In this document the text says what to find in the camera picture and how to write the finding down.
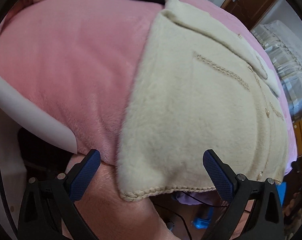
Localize brown wooden door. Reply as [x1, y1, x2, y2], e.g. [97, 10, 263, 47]
[222, 0, 277, 30]

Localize pink bed blanket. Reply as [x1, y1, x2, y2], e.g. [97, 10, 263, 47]
[0, 0, 297, 175]

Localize cream fuzzy cardigan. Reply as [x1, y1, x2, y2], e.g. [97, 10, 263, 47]
[117, 0, 289, 202]

